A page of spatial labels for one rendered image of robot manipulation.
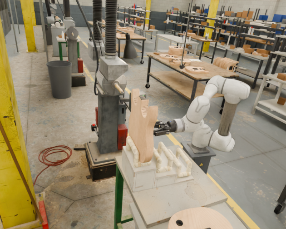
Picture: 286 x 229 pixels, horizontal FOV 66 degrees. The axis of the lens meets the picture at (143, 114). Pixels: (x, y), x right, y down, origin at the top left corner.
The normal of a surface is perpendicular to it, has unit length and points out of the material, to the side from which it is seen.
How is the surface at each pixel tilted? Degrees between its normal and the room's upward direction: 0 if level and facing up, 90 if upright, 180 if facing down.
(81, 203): 0
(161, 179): 90
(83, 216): 0
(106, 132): 90
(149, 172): 90
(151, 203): 0
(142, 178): 90
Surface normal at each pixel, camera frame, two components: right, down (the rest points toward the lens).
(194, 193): 0.08, -0.88
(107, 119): 0.39, 0.45
